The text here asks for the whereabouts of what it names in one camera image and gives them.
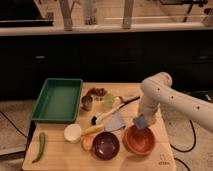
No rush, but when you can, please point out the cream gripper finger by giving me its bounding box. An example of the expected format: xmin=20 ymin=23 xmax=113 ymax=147
xmin=147 ymin=115 xmax=157 ymax=126

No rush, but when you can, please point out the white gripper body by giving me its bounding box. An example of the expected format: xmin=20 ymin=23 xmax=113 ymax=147
xmin=138 ymin=95 xmax=159 ymax=116

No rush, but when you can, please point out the blue sponge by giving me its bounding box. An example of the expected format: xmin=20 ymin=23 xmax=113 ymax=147
xmin=133 ymin=115 xmax=148 ymax=130

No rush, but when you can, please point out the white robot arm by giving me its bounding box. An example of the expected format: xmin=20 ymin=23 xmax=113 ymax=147
xmin=133 ymin=72 xmax=213 ymax=133

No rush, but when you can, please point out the orange bowl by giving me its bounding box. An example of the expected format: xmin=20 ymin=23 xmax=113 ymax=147
xmin=123 ymin=125 xmax=155 ymax=156

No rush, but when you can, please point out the purple bowl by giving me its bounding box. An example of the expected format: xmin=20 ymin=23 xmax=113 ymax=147
xmin=92 ymin=132 xmax=120 ymax=160

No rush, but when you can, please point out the blue cloth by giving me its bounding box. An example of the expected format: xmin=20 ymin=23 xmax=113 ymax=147
xmin=105 ymin=112 xmax=126 ymax=132

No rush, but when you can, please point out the light green cup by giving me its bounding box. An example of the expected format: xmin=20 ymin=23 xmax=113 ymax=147
xmin=103 ymin=93 xmax=115 ymax=108

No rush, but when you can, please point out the dark grapes bunch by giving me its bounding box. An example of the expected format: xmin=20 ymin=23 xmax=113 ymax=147
xmin=88 ymin=87 xmax=107 ymax=101

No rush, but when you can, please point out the black white dish brush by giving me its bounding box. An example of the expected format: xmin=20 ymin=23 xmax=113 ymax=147
xmin=91 ymin=94 xmax=140 ymax=125

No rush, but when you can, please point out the yellow banana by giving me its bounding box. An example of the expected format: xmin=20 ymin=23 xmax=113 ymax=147
xmin=82 ymin=124 xmax=104 ymax=135

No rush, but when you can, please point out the peach fruit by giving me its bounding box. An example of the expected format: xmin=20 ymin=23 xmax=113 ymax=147
xmin=82 ymin=135 xmax=94 ymax=151

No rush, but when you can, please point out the white cup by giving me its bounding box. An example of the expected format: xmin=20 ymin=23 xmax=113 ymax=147
xmin=64 ymin=124 xmax=82 ymax=143

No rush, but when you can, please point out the green plastic tray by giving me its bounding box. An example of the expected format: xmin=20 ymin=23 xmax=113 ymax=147
xmin=31 ymin=78 xmax=83 ymax=123

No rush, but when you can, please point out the green chili pepper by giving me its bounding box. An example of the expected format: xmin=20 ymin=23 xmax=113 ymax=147
xmin=32 ymin=132 xmax=46 ymax=163

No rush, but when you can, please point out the black power cable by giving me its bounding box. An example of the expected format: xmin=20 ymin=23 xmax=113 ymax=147
xmin=170 ymin=90 xmax=213 ymax=171

